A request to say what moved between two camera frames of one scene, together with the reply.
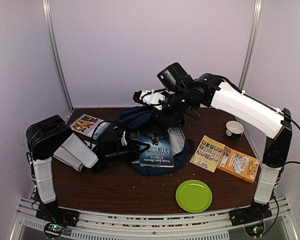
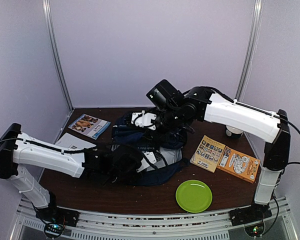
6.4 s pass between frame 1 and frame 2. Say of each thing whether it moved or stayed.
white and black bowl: stayed
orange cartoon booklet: stayed
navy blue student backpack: moved
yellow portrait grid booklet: stayed
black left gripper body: moved
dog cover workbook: stayed
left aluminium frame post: stayed
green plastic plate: stayed
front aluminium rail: stayed
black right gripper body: moved
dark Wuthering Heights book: moved
